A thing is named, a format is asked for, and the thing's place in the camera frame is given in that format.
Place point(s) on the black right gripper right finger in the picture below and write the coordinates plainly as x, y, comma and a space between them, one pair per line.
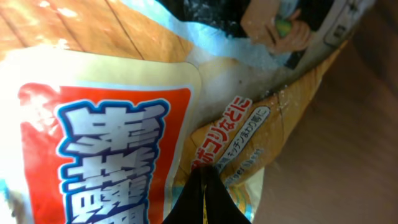
220, 207

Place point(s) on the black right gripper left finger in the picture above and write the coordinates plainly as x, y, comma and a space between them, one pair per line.
189, 207

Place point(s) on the yellow snack bag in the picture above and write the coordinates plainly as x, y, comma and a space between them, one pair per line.
108, 106

